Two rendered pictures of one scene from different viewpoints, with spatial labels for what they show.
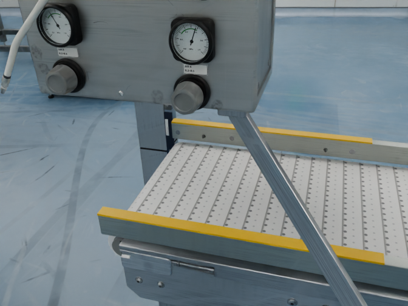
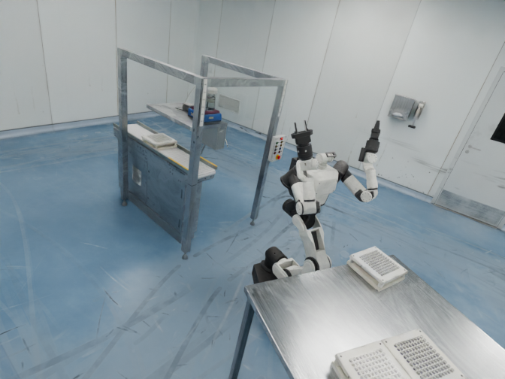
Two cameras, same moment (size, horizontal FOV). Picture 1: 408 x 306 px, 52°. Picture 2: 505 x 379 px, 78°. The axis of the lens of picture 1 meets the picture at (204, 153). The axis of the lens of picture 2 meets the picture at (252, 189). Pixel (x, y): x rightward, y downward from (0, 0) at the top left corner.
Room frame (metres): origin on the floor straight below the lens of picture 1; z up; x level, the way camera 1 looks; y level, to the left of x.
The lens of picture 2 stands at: (2.70, 1.29, 2.01)
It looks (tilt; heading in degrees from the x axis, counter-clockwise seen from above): 27 degrees down; 199
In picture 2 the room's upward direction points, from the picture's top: 11 degrees clockwise
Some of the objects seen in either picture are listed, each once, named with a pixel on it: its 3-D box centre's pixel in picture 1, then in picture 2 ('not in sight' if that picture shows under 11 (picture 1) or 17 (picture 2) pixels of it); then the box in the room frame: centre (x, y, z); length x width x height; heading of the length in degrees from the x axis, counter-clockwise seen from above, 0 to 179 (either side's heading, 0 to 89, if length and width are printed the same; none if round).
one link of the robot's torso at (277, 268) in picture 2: not in sight; (288, 271); (0.65, 1.04, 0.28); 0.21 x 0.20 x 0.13; 57
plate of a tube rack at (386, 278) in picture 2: not in sight; (378, 264); (1.01, 1.58, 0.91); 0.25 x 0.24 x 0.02; 147
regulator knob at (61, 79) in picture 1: (61, 73); not in sight; (0.38, 0.13, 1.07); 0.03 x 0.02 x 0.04; 73
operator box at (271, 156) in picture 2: not in sight; (276, 147); (-0.22, 0.45, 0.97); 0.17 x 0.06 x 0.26; 163
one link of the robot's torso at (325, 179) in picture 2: not in sight; (310, 181); (0.63, 1.00, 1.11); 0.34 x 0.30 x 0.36; 147
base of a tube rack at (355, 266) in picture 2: not in sight; (375, 270); (1.01, 1.58, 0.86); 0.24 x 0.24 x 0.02; 57
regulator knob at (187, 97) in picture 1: (187, 91); not in sight; (0.34, 0.01, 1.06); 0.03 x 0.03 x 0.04; 73
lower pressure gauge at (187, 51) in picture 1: (192, 40); not in sight; (0.34, 0.01, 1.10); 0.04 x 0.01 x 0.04; 73
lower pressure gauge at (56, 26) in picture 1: (58, 25); not in sight; (0.38, 0.12, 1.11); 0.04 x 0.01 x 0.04; 73
